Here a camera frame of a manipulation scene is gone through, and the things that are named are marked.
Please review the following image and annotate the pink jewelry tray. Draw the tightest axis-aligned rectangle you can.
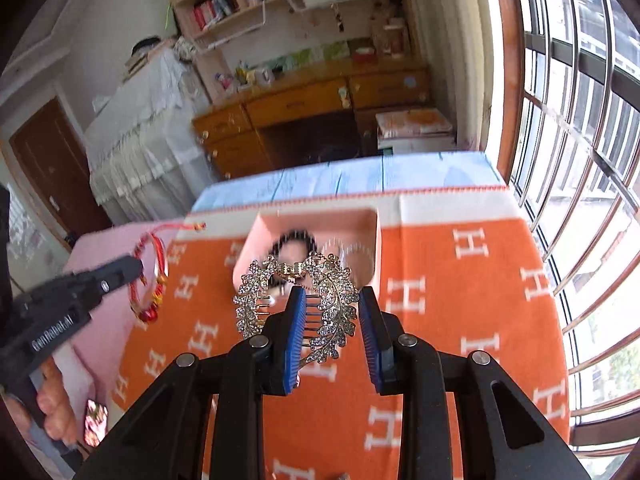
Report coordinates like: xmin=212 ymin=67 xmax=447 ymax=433
xmin=232 ymin=208 xmax=382 ymax=292

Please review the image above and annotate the light blue wood-pattern board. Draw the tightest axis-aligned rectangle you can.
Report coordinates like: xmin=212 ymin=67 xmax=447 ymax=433
xmin=191 ymin=152 xmax=504 ymax=214

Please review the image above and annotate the pink bed sheet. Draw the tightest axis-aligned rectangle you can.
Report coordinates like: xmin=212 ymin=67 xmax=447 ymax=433
xmin=54 ymin=219 xmax=182 ymax=416

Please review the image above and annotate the person's left hand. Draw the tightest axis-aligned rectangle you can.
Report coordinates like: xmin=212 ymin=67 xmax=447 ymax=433
xmin=3 ymin=356 xmax=77 ymax=446

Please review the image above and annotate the red string bracelet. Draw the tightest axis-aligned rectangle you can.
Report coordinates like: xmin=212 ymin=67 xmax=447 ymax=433
xmin=128 ymin=221 xmax=207 ymax=324

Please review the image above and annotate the rhinestone leaf hair comb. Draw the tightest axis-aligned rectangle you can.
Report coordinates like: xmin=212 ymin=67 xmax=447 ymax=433
xmin=233 ymin=252 xmax=359 ymax=366

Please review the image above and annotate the wooden desk with drawers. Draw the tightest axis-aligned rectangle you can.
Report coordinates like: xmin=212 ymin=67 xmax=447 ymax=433
xmin=192 ymin=58 xmax=431 ymax=180

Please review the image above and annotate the clear crystal bead bracelet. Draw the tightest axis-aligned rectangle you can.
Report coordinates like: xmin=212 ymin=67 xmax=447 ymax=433
xmin=319 ymin=240 xmax=377 ymax=288

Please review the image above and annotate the white box orange lid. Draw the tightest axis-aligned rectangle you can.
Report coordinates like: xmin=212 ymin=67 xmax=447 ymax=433
xmin=375 ymin=108 xmax=457 ymax=155

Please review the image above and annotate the orange H-pattern blanket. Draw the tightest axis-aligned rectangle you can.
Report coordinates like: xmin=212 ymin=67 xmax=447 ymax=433
xmin=111 ymin=186 xmax=570 ymax=479

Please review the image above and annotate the brown wooden door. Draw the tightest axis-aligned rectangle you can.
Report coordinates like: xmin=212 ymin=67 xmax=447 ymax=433
xmin=9 ymin=99 xmax=113 ymax=244

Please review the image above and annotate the smartphone with colourful screen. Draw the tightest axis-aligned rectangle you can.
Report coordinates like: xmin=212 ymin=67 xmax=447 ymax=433
xmin=84 ymin=399 xmax=108 ymax=448

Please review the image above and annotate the white cloth-covered furniture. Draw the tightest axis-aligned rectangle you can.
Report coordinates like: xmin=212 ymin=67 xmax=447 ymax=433
xmin=84 ymin=48 xmax=218 ymax=226

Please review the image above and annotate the black bead bracelet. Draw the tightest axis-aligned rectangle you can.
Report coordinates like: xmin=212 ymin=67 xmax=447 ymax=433
xmin=269 ymin=228 xmax=320 ymax=292

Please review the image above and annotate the window with metal bars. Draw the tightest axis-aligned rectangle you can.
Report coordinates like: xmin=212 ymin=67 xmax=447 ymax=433
xmin=510 ymin=0 xmax=639 ymax=479

